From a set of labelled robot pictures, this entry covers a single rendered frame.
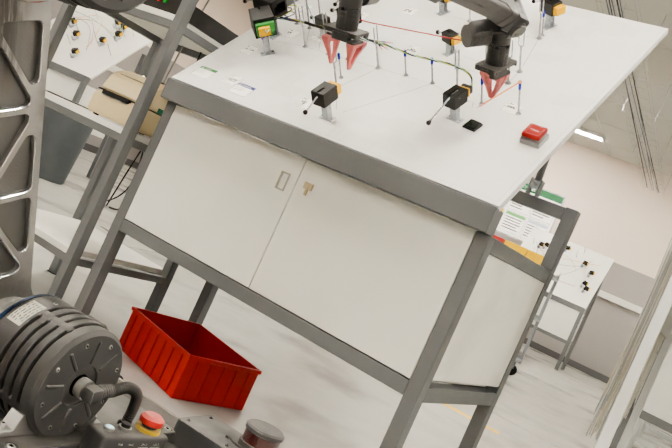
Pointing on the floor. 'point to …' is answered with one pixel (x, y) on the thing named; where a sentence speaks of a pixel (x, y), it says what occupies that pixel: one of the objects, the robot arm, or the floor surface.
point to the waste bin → (60, 144)
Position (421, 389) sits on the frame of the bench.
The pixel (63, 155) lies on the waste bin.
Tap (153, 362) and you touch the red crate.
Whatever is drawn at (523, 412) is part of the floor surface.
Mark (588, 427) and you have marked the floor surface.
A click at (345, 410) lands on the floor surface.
